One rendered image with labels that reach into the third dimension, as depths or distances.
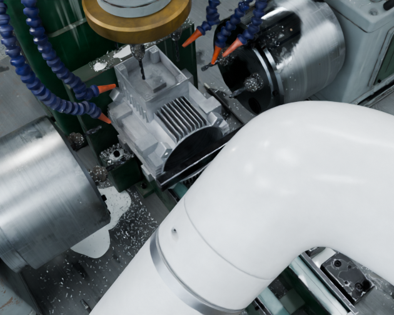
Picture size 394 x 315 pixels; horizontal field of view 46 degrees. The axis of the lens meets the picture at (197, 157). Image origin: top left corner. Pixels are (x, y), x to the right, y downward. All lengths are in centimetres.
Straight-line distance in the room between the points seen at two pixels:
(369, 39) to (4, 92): 101
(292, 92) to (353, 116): 72
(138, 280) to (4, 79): 124
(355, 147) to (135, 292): 18
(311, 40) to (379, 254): 75
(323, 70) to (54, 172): 60
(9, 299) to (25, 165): 26
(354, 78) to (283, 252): 90
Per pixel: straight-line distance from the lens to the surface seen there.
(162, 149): 90
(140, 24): 76
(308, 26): 103
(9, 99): 148
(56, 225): 86
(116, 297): 38
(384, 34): 116
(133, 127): 97
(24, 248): 87
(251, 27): 88
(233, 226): 30
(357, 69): 116
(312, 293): 97
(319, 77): 106
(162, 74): 98
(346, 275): 105
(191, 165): 94
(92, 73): 97
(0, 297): 94
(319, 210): 30
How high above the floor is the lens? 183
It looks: 57 degrees down
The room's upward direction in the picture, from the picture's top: 5 degrees counter-clockwise
